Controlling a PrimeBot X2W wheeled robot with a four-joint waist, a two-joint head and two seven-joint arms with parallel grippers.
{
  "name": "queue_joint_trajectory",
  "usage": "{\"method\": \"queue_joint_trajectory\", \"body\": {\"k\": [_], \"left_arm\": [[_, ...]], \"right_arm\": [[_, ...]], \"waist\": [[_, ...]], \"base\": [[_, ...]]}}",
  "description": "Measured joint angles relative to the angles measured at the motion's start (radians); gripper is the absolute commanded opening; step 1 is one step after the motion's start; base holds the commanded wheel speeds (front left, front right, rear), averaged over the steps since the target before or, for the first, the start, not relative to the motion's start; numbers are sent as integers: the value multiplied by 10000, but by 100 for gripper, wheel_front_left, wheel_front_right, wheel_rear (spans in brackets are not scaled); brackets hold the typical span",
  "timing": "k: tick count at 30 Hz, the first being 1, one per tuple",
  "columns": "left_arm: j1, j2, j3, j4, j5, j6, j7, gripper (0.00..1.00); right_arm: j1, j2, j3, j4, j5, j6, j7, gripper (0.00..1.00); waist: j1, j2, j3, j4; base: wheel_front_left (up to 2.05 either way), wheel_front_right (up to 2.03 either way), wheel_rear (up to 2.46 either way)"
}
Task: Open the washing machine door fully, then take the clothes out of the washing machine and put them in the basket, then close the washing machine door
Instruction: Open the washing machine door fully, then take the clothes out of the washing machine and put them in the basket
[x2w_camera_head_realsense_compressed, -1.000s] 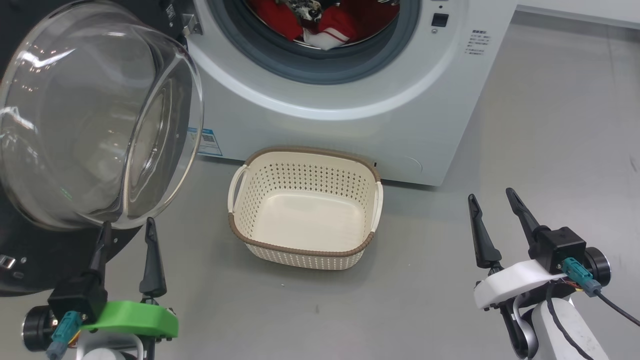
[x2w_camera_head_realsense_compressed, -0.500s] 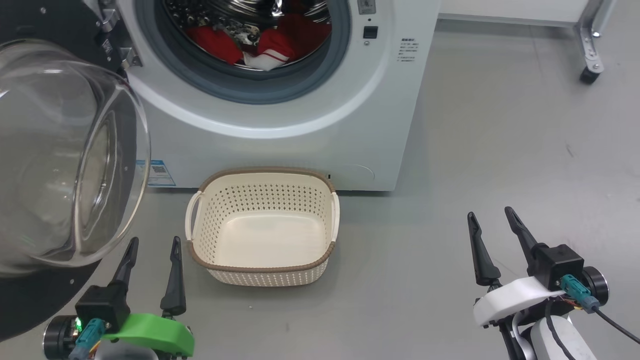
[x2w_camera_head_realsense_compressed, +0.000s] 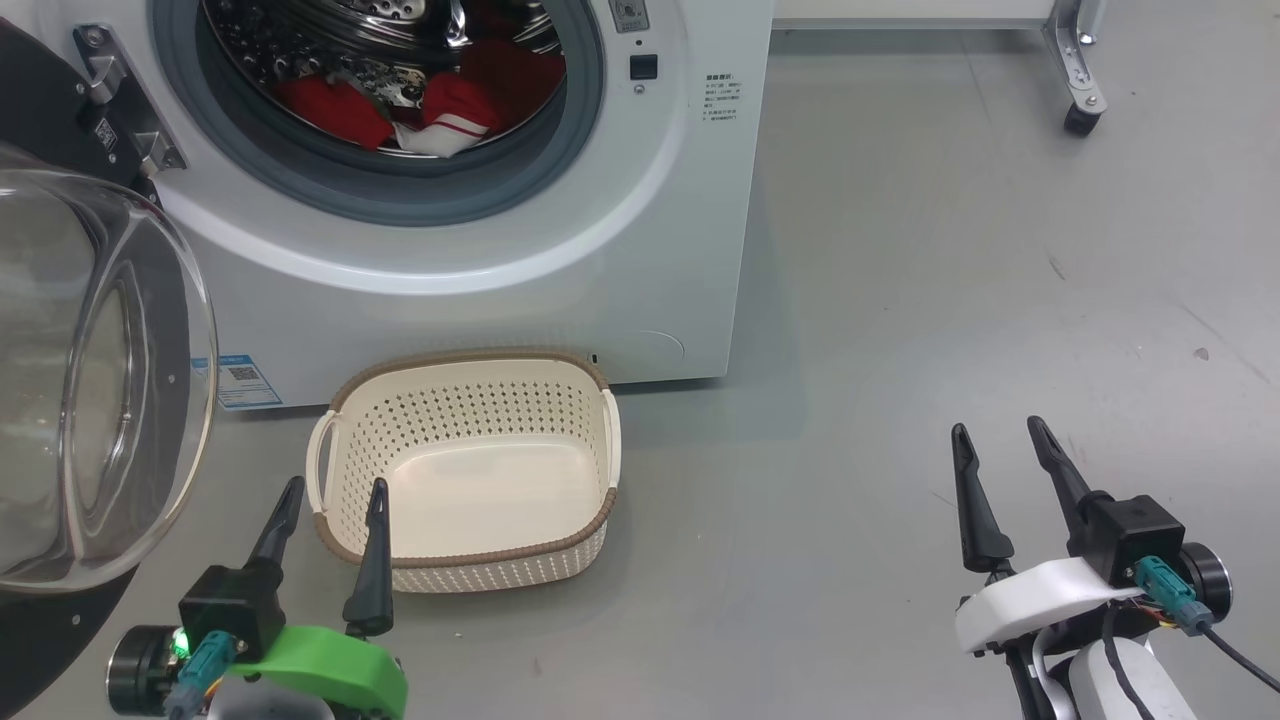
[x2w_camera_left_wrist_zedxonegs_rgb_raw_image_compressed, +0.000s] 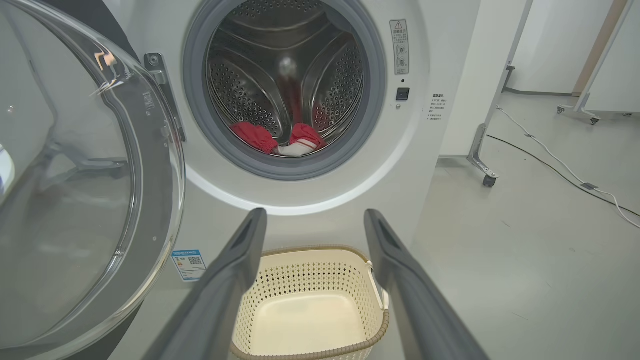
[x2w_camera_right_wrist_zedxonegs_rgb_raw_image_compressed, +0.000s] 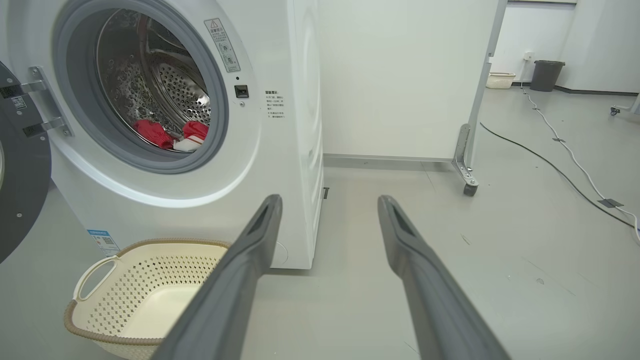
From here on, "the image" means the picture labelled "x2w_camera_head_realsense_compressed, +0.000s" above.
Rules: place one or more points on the white front-load washing machine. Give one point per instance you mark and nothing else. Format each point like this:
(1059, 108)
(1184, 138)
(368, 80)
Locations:
(520, 290)

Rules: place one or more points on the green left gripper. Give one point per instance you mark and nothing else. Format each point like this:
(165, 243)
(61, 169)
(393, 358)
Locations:
(340, 670)

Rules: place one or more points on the round glass washing machine door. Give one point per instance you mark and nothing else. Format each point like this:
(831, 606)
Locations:
(100, 400)

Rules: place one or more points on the grey warning label sticker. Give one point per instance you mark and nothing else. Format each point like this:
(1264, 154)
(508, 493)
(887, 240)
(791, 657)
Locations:
(628, 14)

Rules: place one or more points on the cream perforated laundry basket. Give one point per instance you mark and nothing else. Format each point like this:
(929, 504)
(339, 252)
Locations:
(480, 490)

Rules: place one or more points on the red and white garment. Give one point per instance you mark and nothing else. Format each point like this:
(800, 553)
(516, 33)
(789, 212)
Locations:
(335, 110)

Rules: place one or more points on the blue energy label sticker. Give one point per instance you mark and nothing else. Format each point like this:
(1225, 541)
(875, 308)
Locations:
(240, 380)

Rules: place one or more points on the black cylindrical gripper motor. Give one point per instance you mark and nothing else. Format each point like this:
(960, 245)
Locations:
(140, 670)
(1208, 578)

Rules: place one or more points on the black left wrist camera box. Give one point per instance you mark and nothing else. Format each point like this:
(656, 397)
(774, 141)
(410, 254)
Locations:
(235, 605)

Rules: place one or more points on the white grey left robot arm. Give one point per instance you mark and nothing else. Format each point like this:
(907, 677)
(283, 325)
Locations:
(270, 705)

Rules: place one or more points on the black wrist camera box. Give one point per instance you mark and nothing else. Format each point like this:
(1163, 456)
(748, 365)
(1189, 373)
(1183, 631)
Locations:
(235, 605)
(1130, 530)

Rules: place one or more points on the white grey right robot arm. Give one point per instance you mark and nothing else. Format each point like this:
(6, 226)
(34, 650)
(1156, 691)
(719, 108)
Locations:
(1150, 690)

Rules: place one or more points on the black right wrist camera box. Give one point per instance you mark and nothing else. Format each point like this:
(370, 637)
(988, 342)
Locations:
(1130, 530)

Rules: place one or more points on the white partition panel on casters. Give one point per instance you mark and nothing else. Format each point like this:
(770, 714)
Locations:
(1075, 60)

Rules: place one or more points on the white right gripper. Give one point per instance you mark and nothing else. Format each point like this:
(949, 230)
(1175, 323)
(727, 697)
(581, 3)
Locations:
(1030, 600)

